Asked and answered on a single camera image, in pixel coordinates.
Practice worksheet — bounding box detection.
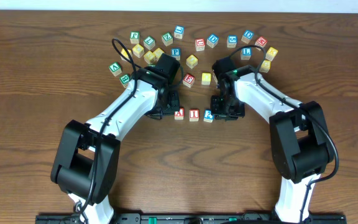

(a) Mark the blue letter L block back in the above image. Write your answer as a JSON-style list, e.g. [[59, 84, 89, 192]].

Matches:
[[173, 26, 185, 39]]

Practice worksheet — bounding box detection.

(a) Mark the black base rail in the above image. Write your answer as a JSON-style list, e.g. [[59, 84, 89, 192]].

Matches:
[[35, 212, 347, 224]]

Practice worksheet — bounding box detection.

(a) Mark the green letter B block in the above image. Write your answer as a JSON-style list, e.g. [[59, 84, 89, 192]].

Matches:
[[119, 74, 131, 88]]

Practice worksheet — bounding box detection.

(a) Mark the yellow letter G block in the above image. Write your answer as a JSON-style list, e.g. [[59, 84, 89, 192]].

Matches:
[[259, 60, 271, 73]]

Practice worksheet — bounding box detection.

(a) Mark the green number 7 block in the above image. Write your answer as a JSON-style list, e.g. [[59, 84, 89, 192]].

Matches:
[[144, 36, 155, 50]]

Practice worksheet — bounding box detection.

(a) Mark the yellow letter O block front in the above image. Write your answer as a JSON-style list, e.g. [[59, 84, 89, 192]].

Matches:
[[201, 72, 211, 85]]

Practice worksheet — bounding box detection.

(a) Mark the yellow block far left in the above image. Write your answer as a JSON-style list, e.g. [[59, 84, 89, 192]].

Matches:
[[120, 48, 132, 62]]

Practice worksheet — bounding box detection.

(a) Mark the blue number 2 block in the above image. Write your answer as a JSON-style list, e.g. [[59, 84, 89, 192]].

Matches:
[[203, 110, 214, 123]]

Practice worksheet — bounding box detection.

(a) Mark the blue letter D block right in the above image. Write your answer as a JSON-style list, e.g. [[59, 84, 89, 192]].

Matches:
[[241, 30, 254, 44]]

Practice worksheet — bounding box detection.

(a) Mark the green letter Z block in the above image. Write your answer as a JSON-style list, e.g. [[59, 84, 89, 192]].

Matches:
[[162, 32, 173, 46]]

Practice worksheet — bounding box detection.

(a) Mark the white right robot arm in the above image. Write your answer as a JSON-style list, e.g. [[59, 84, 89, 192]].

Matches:
[[211, 57, 339, 223]]

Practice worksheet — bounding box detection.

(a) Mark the blue letter P block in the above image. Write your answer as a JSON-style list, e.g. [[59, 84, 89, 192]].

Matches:
[[171, 48, 181, 60]]

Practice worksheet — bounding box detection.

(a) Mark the red letter A block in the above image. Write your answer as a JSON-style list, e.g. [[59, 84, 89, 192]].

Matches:
[[174, 108, 185, 120]]

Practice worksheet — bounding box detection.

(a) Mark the yellow letter O block middle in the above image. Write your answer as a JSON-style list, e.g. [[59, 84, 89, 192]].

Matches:
[[186, 55, 198, 69]]

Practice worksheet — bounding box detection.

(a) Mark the blue letter d block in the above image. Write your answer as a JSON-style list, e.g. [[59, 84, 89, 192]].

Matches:
[[207, 34, 219, 48], [241, 30, 254, 44]]

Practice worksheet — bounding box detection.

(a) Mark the yellow letter o block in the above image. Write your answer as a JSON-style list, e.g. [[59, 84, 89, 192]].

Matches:
[[201, 72, 211, 85], [186, 55, 198, 69]]

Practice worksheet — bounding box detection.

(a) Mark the yellow block lower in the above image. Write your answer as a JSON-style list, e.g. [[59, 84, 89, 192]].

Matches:
[[144, 50, 157, 65]]

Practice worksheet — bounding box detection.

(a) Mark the yellow block upper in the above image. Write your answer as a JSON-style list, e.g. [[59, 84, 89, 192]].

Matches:
[[132, 44, 145, 58]]

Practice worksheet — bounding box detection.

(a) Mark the yellow letter K block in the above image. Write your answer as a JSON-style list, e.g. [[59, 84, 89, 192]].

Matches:
[[265, 47, 278, 61]]

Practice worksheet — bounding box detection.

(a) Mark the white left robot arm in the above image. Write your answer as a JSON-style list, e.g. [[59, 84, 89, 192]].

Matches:
[[50, 54, 183, 223]]

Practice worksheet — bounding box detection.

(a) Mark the green letter J block back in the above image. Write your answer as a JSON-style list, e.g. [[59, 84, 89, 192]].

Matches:
[[130, 31, 140, 44]]

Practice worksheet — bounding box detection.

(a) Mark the blue letter D block left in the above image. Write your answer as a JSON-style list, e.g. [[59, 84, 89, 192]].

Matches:
[[207, 34, 219, 48]]

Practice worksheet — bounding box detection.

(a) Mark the blue number 5 block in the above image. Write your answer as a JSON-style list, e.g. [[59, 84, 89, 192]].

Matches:
[[227, 35, 237, 48]]

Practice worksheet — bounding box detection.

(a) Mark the yellow block right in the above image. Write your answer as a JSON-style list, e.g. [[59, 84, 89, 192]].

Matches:
[[153, 48, 165, 60]]

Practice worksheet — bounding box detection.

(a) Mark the red letter M block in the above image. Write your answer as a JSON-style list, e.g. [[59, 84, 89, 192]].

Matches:
[[255, 37, 268, 48]]

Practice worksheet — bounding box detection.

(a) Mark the red letter I block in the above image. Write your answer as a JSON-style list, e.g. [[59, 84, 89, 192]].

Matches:
[[189, 109, 200, 122]]

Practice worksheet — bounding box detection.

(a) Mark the blue letter l block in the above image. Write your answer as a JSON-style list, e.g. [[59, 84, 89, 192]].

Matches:
[[173, 26, 185, 39], [241, 47, 252, 60]]

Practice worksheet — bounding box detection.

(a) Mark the red letter E block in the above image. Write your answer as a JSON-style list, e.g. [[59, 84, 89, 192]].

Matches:
[[183, 73, 195, 88]]

